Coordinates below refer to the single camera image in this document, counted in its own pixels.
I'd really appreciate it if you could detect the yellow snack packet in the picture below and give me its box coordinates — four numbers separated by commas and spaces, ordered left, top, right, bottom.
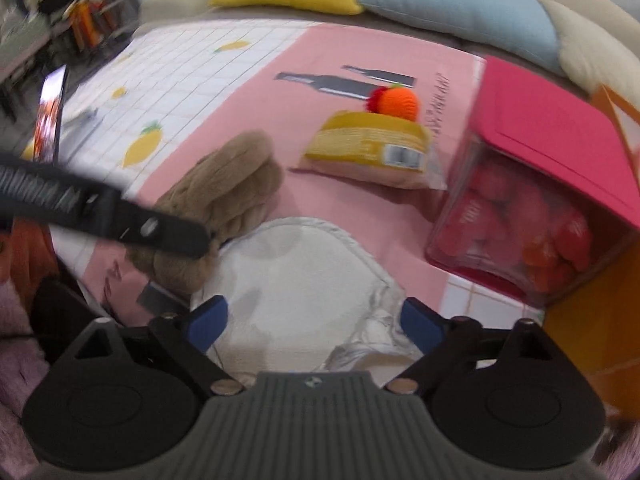
297, 112, 446, 191

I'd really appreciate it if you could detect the purple fluffy rug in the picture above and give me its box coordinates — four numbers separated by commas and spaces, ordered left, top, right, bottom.
1, 282, 49, 479

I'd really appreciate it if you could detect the brown plush toy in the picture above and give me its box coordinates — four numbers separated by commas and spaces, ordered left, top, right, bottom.
126, 130, 284, 295

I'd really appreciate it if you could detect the blue cushion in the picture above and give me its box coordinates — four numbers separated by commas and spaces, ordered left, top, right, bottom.
357, 0, 563, 75

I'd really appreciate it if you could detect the beige sofa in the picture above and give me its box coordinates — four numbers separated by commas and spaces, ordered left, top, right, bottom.
141, 0, 639, 94

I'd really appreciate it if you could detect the pink lidded candy box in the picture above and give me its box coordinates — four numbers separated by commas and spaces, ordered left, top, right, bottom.
424, 58, 639, 308

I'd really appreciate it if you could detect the metal rack with orange items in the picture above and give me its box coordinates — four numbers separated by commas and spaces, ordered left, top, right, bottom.
37, 0, 128, 54

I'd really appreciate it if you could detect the silver foil bag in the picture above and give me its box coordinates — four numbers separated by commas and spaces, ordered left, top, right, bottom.
192, 218, 422, 385

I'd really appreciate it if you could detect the grey-green cushion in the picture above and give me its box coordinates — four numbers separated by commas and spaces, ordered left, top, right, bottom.
540, 0, 640, 110

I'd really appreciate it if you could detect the orange knitted fruit toy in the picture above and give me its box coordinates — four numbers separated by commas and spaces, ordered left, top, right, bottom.
366, 86, 420, 122

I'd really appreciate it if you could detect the smartphone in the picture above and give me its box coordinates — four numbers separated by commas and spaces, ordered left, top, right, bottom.
32, 65, 67, 162

